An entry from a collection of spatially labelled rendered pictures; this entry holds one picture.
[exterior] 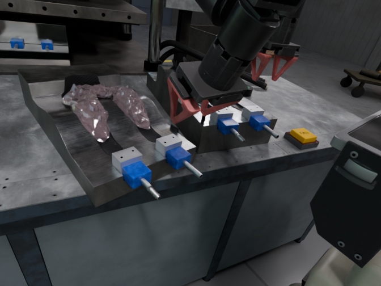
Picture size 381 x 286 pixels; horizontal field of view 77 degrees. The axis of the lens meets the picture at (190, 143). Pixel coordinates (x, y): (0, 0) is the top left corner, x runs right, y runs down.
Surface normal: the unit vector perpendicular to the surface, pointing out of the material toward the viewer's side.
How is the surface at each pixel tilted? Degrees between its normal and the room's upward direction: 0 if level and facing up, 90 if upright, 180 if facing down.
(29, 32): 90
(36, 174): 0
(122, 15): 90
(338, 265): 8
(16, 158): 0
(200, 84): 26
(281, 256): 0
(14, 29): 90
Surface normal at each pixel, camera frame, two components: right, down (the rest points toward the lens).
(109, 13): 0.42, 0.55
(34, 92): 0.68, 0.34
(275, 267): 0.15, -0.83
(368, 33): -0.77, 0.25
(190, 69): 0.41, -0.52
